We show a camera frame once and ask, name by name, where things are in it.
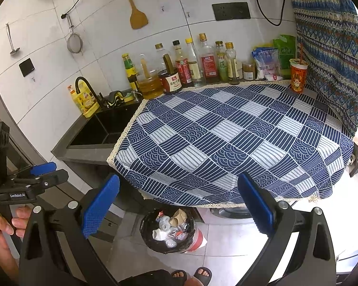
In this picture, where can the blue patterned tablecloth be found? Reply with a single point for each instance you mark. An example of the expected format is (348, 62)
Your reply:
(226, 143)

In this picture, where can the black faucet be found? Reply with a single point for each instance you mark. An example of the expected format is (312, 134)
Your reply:
(79, 79)

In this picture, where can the metal strainer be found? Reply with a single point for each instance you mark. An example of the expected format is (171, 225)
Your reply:
(74, 43)

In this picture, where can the yellow dish soap bottle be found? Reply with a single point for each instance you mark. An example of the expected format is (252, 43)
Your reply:
(83, 102)

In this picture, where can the blue white plastic bag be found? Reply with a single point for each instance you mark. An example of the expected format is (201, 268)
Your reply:
(267, 62)

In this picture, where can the green label sauce bottle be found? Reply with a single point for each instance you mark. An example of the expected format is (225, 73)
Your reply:
(129, 71)

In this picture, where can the metal ladle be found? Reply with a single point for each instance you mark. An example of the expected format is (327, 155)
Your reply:
(8, 35)

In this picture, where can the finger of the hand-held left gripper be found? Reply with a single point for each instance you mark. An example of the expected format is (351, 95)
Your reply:
(52, 178)
(43, 168)

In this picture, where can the dark soy sauce jug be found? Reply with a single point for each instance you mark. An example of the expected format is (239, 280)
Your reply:
(170, 83)

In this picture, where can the wooden spatula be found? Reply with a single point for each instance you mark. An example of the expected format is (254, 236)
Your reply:
(137, 13)

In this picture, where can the person's left forearm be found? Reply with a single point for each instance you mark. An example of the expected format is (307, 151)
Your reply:
(1, 262)

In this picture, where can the black yellow cloth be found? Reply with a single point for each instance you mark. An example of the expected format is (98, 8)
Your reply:
(116, 99)

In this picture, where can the green plastic bag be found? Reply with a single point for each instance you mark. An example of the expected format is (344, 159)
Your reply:
(285, 52)

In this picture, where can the black kitchen sink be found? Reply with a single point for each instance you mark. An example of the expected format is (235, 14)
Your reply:
(77, 153)

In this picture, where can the person's foot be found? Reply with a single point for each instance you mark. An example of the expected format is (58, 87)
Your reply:
(179, 275)
(203, 274)

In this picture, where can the small glass jar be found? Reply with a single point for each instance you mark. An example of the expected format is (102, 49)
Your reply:
(249, 71)

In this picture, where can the green label oil bottle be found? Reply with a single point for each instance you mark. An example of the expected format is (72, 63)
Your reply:
(222, 64)

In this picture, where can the person's left hand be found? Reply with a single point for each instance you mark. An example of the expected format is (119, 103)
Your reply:
(0, 223)

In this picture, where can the blue patterned curtain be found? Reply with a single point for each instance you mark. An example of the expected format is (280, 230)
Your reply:
(325, 50)

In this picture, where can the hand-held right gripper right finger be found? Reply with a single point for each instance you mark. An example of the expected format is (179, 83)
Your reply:
(253, 202)

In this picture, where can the yellow green sponge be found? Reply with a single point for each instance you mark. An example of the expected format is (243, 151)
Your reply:
(129, 97)

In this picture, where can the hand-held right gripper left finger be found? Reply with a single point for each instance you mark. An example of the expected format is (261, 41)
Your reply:
(101, 205)

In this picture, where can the white paper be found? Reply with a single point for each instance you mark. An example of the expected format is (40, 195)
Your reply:
(160, 234)

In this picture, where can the black cap red label bottle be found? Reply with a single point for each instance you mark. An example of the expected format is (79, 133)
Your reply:
(182, 68)

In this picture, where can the washing machine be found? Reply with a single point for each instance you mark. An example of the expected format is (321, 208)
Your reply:
(232, 213)

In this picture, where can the person's left foot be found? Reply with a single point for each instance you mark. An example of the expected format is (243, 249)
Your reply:
(179, 275)

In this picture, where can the person's right foot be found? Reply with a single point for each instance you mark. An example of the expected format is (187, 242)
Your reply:
(203, 274)

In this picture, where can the clear cooking oil jug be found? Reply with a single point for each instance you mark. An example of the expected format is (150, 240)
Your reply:
(149, 88)

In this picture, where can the small black wall switch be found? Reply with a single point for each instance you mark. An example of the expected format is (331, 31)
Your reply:
(26, 67)

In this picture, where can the red paper cup with straw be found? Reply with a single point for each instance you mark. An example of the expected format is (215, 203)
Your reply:
(298, 77)

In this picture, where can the olive label oil bottle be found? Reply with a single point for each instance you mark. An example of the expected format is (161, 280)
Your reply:
(232, 65)

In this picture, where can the clear bottle beige label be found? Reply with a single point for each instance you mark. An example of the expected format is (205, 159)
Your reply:
(194, 67)

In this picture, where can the clear bottle red label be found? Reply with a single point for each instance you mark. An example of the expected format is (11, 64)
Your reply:
(208, 62)

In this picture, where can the black wall socket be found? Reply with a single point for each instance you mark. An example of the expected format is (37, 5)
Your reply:
(231, 11)

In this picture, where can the trash bin with black bag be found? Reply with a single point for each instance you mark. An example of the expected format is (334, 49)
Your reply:
(149, 238)

